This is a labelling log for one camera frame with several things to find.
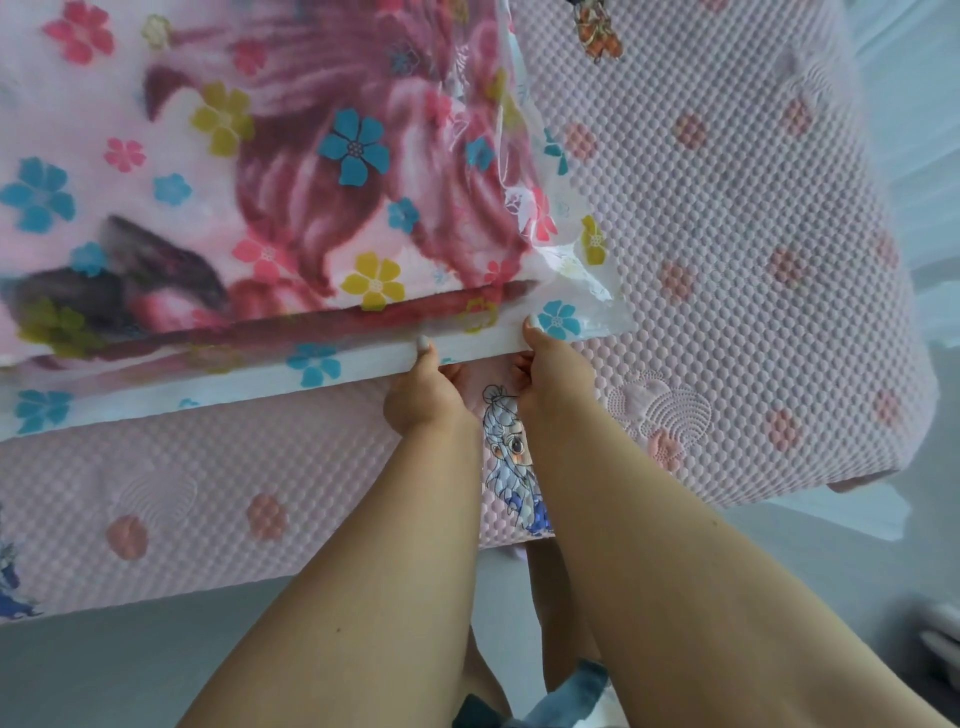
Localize person's right hand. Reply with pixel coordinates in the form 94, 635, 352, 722
512, 314, 601, 429

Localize person's left hand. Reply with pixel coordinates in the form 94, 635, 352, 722
382, 335, 478, 440

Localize flower-print plastic storage bag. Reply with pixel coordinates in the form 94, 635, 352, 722
0, 0, 639, 444

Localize red floral blanket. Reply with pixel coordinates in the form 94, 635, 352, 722
0, 0, 541, 373

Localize person's right forearm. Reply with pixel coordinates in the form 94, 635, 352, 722
524, 397, 954, 728

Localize person's left forearm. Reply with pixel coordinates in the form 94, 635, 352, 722
176, 419, 485, 728

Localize person's right leg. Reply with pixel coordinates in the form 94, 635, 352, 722
524, 539, 601, 695

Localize person's leg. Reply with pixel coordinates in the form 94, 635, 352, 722
524, 539, 601, 695
457, 629, 515, 721

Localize person's left leg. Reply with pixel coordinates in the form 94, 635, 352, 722
457, 629, 515, 721

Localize pink cartoon bed sheet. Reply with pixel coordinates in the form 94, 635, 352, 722
0, 0, 943, 624

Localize white patterned shorts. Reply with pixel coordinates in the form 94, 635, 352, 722
592, 686, 630, 728

